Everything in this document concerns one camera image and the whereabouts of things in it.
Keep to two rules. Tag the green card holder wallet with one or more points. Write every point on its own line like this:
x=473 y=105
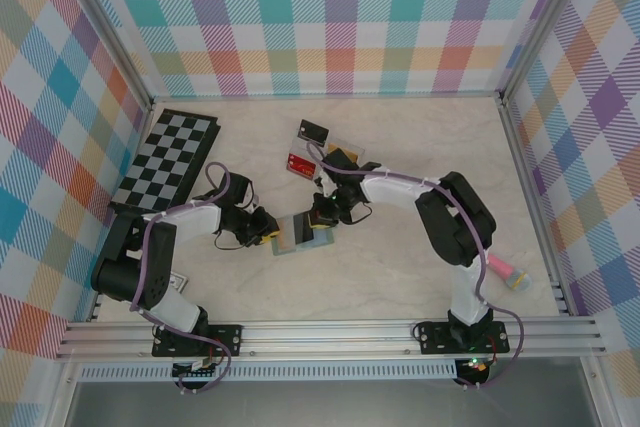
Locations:
x=300 y=249

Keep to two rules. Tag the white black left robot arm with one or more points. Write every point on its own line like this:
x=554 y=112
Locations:
x=125 y=272

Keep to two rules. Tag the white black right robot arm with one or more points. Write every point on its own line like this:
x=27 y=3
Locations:
x=455 y=227

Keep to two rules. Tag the red card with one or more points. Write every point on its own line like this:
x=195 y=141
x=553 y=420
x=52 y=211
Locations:
x=300 y=164

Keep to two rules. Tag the clear acrylic card organizer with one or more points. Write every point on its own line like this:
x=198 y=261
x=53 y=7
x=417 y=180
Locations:
x=345 y=143

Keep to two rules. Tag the black card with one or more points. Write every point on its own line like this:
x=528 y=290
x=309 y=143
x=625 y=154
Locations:
x=313 y=131

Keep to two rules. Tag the paper banknote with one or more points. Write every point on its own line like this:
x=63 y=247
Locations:
x=180 y=282

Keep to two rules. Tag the black grey chessboard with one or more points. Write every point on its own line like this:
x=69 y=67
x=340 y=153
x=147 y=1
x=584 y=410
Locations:
x=165 y=162

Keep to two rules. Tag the small controller board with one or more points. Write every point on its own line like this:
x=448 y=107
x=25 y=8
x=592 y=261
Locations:
x=475 y=364
x=197 y=369

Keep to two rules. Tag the pink toy microphone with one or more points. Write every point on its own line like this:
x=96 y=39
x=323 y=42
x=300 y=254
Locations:
x=500 y=267

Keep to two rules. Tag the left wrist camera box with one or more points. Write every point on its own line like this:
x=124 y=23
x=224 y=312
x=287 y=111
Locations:
x=240 y=189

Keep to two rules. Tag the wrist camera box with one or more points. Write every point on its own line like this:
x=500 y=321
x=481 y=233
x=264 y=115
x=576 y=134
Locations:
x=340 y=159
x=240 y=189

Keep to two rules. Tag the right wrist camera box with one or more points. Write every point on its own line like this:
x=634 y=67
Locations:
x=340 y=159

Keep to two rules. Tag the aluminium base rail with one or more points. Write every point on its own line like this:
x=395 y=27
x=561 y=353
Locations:
x=325 y=339

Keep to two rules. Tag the aluminium side rail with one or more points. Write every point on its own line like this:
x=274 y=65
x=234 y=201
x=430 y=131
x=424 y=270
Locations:
x=525 y=172
x=145 y=122

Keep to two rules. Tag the aluminium frame post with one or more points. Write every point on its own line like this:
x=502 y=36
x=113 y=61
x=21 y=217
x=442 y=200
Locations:
x=105 y=32
x=545 y=27

